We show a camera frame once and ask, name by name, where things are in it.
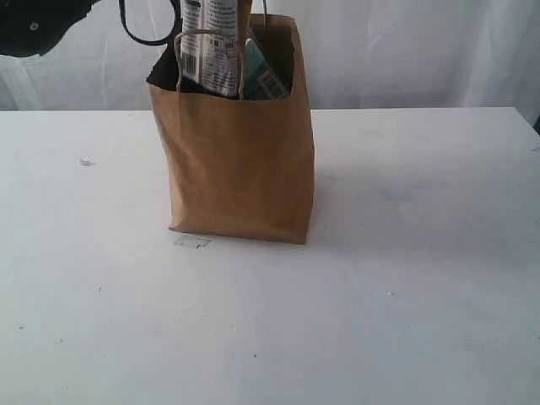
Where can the clear jar yellow lid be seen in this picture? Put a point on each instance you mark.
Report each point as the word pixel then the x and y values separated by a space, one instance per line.
pixel 261 81

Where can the dark blue noodle packet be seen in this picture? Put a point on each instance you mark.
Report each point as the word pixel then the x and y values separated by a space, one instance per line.
pixel 208 49

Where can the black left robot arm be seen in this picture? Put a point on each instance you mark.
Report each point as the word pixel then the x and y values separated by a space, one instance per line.
pixel 34 27

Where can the brown paper shopping bag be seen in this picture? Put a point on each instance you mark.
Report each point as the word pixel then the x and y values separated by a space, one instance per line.
pixel 238 167

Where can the clear tape scrap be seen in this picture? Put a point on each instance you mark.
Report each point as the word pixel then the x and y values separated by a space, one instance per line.
pixel 191 241

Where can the white backdrop curtain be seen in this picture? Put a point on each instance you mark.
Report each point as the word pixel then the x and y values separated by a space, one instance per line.
pixel 358 54

